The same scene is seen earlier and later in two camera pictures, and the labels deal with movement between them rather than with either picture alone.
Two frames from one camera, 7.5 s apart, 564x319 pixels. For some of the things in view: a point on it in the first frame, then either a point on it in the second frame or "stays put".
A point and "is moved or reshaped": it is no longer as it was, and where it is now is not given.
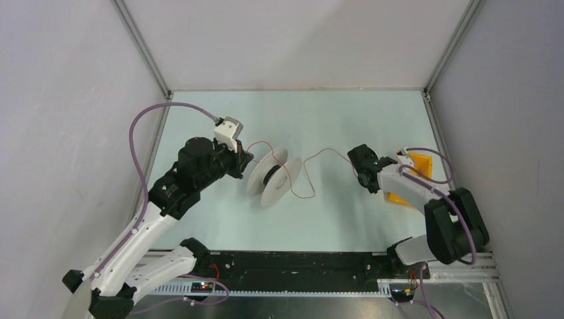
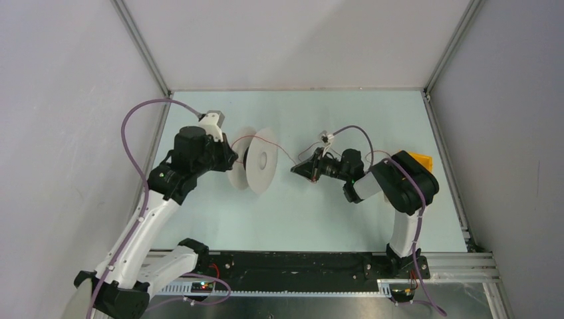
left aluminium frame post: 134,32 stays put
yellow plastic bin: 423,162 stays put
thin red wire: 304,164 to 304,149
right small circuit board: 405,292 stays put
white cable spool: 273,177 is moved or reshaped
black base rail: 304,266 stays put
